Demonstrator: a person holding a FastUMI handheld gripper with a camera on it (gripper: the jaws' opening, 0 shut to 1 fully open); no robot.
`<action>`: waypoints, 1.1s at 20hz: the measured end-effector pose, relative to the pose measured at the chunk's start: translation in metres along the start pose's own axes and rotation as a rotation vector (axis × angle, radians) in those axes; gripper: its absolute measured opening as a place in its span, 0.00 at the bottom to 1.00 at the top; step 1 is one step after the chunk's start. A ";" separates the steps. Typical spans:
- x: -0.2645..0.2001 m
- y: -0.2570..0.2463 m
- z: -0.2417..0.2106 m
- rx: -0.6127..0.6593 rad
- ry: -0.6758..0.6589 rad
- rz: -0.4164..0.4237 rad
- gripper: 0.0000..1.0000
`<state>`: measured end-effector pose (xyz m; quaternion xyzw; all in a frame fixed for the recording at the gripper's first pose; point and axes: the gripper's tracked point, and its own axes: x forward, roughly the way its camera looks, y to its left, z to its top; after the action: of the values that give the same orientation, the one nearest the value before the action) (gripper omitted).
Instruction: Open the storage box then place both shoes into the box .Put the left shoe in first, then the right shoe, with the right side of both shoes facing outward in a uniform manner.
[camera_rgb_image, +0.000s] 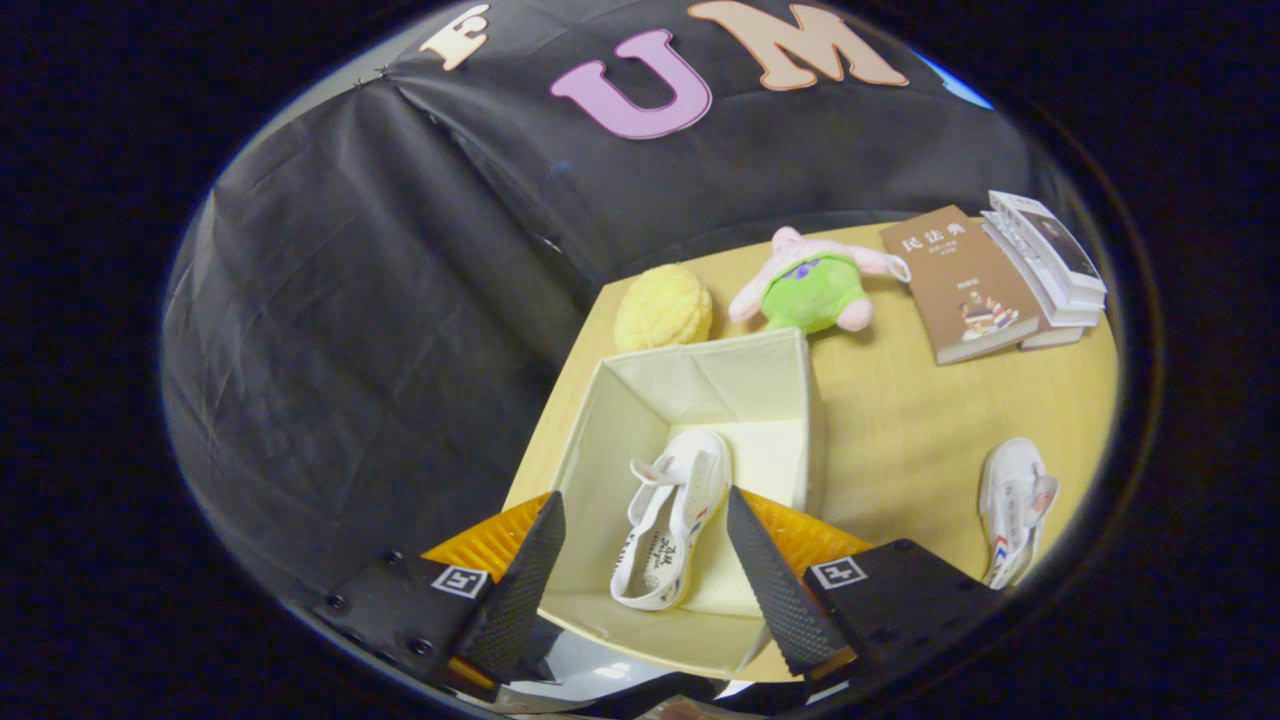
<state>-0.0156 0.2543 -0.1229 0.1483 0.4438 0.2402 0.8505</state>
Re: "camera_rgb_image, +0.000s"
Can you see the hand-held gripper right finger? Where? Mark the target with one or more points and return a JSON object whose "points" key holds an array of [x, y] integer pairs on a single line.
{"points": [[775, 590]]}

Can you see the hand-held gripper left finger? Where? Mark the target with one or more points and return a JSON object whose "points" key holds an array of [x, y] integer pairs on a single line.
{"points": [[520, 590]]}

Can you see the white canvas shoe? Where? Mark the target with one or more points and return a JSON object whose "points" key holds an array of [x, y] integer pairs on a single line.
{"points": [[702, 455], [1005, 480]]}

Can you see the beige fabric storage box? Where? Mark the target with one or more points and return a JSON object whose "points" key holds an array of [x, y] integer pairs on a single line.
{"points": [[740, 390]]}

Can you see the green and pink plush toy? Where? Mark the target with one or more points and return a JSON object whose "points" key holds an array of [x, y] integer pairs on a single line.
{"points": [[815, 295]]}

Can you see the yellow fluffy ball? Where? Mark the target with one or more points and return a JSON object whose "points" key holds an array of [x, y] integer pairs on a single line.
{"points": [[662, 308]]}

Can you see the black backdrop cloth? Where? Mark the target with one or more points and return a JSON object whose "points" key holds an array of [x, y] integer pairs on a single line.
{"points": [[350, 300]]}

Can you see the brown cover book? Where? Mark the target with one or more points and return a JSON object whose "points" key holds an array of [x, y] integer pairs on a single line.
{"points": [[955, 280]]}

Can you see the tan book under stack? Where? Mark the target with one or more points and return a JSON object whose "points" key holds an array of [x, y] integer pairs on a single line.
{"points": [[1055, 337]]}

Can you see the white book with dark cover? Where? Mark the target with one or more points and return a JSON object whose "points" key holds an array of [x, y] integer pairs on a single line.
{"points": [[1060, 245]]}

